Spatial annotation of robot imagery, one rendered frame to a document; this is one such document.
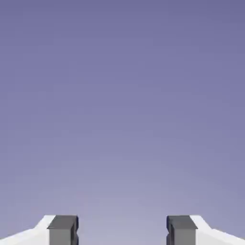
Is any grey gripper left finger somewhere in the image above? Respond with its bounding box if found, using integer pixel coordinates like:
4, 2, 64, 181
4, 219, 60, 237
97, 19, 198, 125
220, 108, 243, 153
0, 214, 79, 245

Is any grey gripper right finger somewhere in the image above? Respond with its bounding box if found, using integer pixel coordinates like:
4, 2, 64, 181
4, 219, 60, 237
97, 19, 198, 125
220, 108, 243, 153
166, 214, 245, 245

